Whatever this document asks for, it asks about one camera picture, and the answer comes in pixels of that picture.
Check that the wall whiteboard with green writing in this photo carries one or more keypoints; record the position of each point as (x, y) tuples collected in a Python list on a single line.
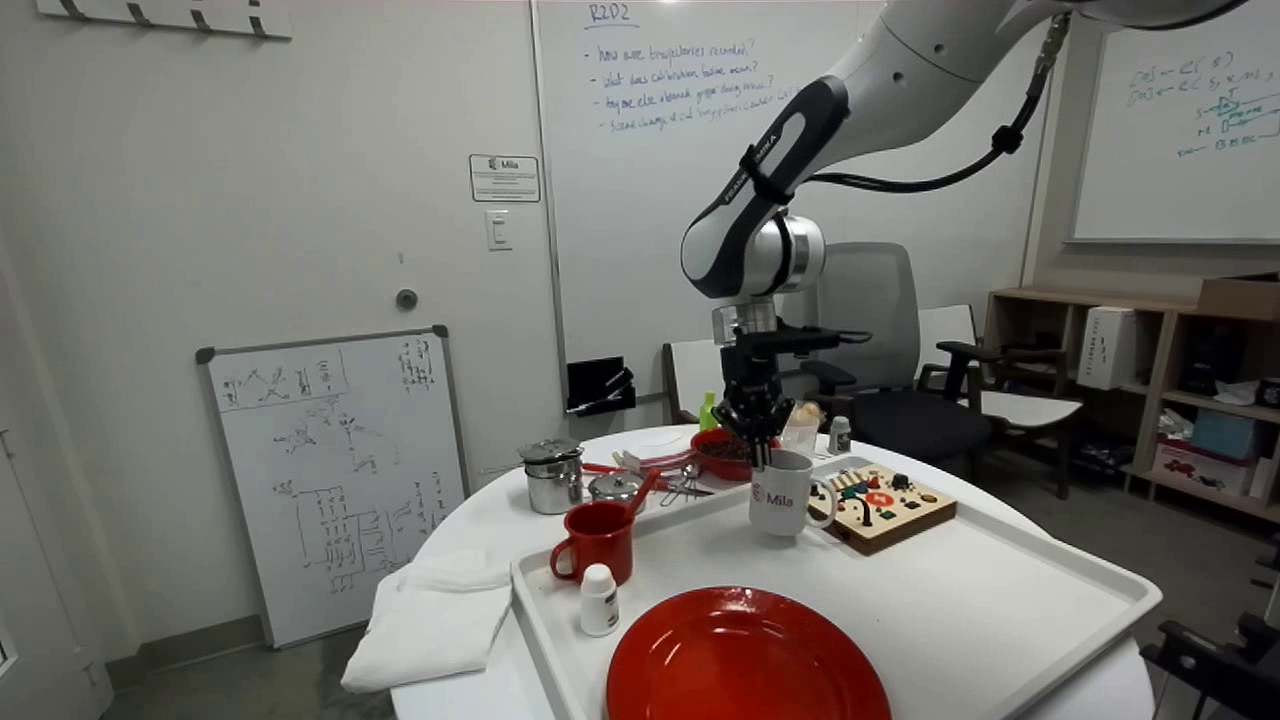
[(1184, 126)]

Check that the small white bottle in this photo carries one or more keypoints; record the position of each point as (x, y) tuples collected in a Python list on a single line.
[(599, 602)]

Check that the red cup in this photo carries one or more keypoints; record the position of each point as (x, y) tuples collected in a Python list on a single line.
[(599, 541)]

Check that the white coat hook rail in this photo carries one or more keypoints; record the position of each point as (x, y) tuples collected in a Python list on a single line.
[(163, 17)]

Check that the cardboard box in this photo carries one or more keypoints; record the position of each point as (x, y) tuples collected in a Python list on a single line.
[(1243, 292)]

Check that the small leaning whiteboard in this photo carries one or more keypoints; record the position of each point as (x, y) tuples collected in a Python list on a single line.
[(334, 483)]

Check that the small grey shaker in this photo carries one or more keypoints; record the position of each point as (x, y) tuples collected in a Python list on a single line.
[(839, 435)]

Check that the round grey wall stopper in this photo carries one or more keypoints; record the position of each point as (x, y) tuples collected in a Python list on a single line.
[(407, 296)]

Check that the metal tin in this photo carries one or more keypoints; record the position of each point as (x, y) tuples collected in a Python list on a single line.
[(549, 479)]

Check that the wooden busy board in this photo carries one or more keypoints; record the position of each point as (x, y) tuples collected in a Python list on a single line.
[(880, 507)]

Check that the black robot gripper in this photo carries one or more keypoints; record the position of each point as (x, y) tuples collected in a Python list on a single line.
[(752, 381)]

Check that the red bowl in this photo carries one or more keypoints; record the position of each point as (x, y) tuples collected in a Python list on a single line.
[(719, 458)]

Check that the white wall sign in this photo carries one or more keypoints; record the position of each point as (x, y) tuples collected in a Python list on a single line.
[(503, 178)]

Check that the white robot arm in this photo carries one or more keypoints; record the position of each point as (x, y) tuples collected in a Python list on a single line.
[(853, 104)]

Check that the white plastic tray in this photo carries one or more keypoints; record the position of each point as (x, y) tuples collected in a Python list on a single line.
[(962, 602)]

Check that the white folded cloth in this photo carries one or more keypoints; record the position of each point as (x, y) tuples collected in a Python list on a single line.
[(425, 620)]

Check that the large wall whiteboard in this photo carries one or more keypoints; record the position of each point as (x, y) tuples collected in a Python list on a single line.
[(692, 163)]

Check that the wooden shelf unit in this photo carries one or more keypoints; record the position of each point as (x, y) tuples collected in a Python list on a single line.
[(1161, 403)]

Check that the black wall tray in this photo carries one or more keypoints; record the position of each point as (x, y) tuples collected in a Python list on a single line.
[(600, 387)]

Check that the white mug with Mila print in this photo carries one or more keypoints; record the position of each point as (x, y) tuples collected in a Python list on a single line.
[(781, 498)]

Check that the grey office chair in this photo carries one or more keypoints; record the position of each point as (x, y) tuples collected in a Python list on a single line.
[(886, 362)]

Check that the red plate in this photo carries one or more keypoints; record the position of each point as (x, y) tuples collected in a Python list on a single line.
[(744, 662)]

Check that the clear measuring cup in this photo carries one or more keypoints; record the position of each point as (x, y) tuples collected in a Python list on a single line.
[(803, 424)]

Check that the white light switch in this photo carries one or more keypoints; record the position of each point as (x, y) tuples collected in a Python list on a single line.
[(496, 230)]

